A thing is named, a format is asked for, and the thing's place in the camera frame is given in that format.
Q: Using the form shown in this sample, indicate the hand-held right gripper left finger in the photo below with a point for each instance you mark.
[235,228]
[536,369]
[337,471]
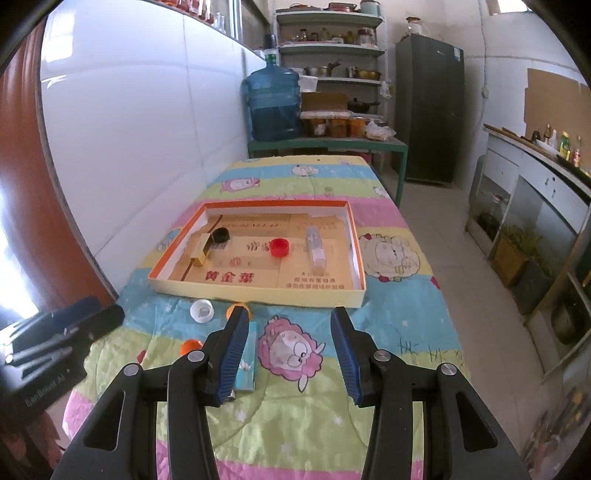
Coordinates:
[231,355]

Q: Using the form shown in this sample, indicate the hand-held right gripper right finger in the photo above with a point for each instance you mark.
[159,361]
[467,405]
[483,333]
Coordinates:
[346,355]

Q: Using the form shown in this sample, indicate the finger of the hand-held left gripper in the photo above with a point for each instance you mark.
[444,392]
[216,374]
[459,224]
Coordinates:
[74,309]
[101,321]

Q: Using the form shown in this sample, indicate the teal slim box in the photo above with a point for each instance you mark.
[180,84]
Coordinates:
[245,355]

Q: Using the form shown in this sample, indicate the deep orange bottle cap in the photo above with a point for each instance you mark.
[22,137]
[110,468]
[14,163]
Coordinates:
[190,345]

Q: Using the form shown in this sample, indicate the yellow-orange bottle cap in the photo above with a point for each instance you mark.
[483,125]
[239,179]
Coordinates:
[248,308]

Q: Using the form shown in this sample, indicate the white bottle cap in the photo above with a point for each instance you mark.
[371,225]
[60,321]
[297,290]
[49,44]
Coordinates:
[202,310]

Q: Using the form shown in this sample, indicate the orange-rimmed cardboard tray box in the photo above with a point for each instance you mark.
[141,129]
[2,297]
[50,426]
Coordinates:
[258,277]

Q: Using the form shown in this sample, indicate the gold and black slim box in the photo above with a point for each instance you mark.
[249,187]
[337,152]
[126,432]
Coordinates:
[199,251]

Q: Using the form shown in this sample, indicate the clear patterned slim box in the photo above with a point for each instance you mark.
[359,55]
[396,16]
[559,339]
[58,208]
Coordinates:
[315,247]

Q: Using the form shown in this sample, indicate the red bottle cap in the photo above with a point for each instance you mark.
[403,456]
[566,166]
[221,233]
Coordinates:
[279,247]

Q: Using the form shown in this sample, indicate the black bottle cap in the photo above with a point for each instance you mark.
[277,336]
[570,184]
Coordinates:
[220,235]

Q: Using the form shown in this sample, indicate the brown wooden door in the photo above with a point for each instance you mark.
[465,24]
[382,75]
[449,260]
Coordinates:
[27,207]

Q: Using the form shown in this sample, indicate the yellow wooden plant crate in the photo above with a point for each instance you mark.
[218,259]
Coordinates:
[512,258]

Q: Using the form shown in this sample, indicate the dark plant crate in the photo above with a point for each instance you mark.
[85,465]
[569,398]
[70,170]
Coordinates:
[535,284]

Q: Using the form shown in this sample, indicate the green low table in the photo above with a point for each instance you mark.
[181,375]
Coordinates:
[323,145]

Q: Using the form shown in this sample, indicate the plastic bag of food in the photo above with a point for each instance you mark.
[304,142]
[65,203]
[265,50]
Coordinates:
[381,131]

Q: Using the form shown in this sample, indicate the orange pickle jar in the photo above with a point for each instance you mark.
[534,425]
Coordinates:
[337,128]
[313,128]
[358,126]

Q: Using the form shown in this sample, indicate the black wok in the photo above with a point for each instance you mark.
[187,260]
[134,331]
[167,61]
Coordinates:
[362,106]

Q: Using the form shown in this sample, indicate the brown cardboard box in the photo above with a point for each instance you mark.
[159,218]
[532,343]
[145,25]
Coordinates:
[323,101]

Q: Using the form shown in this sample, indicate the blue water jug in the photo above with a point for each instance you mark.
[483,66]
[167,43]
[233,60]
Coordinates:
[272,101]

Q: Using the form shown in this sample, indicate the dark refrigerator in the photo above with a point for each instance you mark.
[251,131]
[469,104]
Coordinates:
[431,110]

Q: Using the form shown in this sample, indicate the white counter cabinet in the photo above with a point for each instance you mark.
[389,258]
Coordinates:
[535,170]

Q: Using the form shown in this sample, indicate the brass bowl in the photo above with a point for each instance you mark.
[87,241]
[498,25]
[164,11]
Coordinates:
[369,74]

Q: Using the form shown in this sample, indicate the steel pot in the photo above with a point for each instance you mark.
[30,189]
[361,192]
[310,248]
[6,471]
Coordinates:
[318,71]

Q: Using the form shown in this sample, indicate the short dark sauce bottle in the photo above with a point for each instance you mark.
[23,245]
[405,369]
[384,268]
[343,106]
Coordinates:
[535,136]

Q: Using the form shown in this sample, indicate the tall dark sauce bottle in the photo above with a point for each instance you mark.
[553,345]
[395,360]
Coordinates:
[547,134]

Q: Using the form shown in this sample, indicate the green yellow bottle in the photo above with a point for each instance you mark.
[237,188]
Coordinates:
[564,144]

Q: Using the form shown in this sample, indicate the red sauce bottle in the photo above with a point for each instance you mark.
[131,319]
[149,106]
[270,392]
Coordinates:
[577,152]

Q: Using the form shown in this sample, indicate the glass jar with lid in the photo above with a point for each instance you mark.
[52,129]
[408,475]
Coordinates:
[414,25]

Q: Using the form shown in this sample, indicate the white metal shelf rack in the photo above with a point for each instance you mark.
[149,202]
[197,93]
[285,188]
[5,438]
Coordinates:
[323,16]

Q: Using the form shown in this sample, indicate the green enamel pot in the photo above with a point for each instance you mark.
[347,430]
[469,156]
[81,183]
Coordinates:
[369,7]

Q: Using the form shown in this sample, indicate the red lidded pan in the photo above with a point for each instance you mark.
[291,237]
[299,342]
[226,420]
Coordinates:
[341,6]

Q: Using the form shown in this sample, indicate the window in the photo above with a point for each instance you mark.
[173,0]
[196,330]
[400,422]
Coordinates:
[503,4]

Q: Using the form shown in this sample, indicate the large cardboard wall sheet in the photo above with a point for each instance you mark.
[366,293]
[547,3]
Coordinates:
[554,97]

